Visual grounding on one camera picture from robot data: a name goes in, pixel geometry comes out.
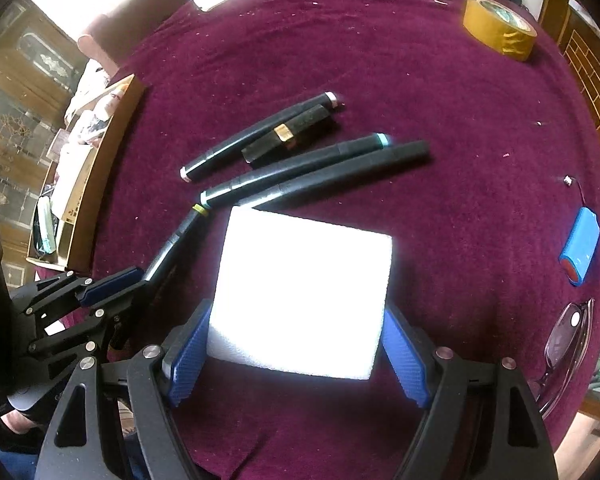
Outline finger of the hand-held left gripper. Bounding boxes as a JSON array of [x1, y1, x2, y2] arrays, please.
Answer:
[[11, 266, 144, 317], [26, 284, 152, 367]]

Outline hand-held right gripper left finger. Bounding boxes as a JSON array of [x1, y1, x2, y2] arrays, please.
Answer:
[[35, 299, 214, 480]]

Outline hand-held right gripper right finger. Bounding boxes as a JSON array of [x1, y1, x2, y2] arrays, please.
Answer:
[[381, 304, 559, 480]]

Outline black marker yellow band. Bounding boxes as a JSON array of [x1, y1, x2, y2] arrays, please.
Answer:
[[111, 202, 212, 352]]

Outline cardboard box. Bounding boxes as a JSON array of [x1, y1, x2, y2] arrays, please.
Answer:
[[25, 74, 148, 271]]

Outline white foam block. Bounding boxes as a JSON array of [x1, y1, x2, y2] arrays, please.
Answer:
[[206, 205, 394, 381]]

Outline teal printed packet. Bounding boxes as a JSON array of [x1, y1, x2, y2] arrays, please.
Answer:
[[32, 194, 60, 256]]

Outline purple tinted glasses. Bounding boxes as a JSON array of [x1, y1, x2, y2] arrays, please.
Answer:
[[527, 297, 597, 418]]

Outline clear zip pouch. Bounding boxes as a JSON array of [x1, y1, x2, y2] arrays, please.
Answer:
[[74, 87, 131, 145]]

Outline wooden glass cabinet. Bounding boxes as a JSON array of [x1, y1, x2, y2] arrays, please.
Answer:
[[0, 0, 88, 291]]

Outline black marker purple cap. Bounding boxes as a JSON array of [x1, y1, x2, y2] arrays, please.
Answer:
[[240, 140, 431, 211]]

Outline black marker pink caps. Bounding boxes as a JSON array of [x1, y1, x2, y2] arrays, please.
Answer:
[[179, 91, 340, 183]]

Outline blue battery pack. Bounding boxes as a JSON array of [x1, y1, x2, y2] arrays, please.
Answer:
[[559, 206, 600, 287]]

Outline black marker teal cap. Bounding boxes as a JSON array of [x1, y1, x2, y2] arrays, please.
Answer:
[[199, 132, 393, 208]]

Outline black case with gold band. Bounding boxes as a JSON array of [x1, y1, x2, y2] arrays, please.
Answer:
[[241, 105, 331, 167]]

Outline brown cardboard panel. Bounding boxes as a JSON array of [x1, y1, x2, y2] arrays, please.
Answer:
[[77, 0, 202, 77]]

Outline maroon tablecloth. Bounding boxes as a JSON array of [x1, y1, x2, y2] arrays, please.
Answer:
[[32, 0, 600, 480]]

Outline wooden lattice cabinet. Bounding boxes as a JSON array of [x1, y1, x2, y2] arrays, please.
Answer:
[[537, 0, 600, 191]]

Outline yellow tape roll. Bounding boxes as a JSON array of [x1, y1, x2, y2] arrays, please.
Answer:
[[462, 0, 538, 63]]

